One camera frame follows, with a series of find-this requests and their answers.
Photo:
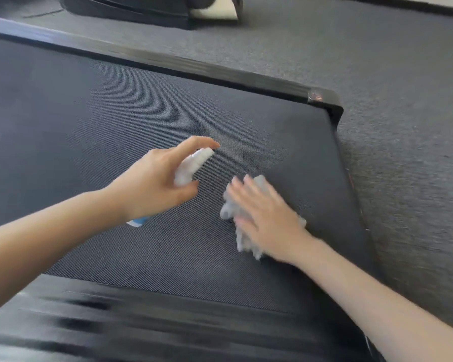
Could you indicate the person's right forearm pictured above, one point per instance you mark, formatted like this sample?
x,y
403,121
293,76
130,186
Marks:
x,y
385,305

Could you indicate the grey fluffy cloth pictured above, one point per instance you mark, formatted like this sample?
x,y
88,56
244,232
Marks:
x,y
228,211

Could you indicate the person's left forearm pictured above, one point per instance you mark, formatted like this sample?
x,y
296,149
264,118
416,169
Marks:
x,y
41,245

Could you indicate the person's left hand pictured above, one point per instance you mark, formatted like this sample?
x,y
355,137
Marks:
x,y
147,188

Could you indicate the dark grey treadmill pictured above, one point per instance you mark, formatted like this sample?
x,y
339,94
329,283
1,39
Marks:
x,y
98,109

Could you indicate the white blue spray bottle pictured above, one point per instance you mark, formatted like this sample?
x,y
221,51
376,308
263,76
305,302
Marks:
x,y
190,167

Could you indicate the beige brown massage chair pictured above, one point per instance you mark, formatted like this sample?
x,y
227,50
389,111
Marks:
x,y
136,7

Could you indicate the person's right hand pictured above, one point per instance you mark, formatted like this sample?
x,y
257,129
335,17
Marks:
x,y
275,222

